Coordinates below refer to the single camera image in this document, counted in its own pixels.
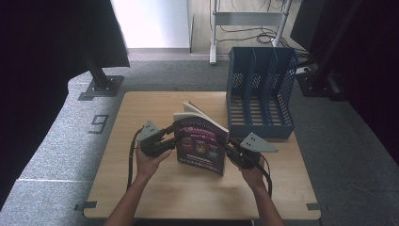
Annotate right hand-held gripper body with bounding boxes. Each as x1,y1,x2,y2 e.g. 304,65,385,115
231,132,279,170

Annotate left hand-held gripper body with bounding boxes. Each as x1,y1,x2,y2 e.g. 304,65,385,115
136,120,177,158

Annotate purple cover magazine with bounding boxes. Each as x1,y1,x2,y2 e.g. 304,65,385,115
172,101,230,177

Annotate blue plastic file rack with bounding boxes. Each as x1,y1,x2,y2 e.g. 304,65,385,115
225,46,299,139

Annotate person's left hand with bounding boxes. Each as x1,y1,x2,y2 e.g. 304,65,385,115
135,146,173,183

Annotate person's right hand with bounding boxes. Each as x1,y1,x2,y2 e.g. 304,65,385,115
230,155,267,190

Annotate dark curtain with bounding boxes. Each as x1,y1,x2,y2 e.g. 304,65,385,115
0,0,131,212
290,0,399,158

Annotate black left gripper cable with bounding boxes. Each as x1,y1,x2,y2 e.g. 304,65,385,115
126,126,145,192

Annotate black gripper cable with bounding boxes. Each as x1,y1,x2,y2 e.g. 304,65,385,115
255,154,274,199
126,126,145,192

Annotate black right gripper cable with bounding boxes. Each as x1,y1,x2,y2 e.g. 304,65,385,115
255,154,274,199

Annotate black post with base plate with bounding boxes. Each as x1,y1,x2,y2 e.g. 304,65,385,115
78,46,125,99
295,0,369,99

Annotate black floor cables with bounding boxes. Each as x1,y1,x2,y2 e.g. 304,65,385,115
215,0,312,58

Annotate white metal stand frame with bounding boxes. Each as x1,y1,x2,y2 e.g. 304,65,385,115
209,0,294,66

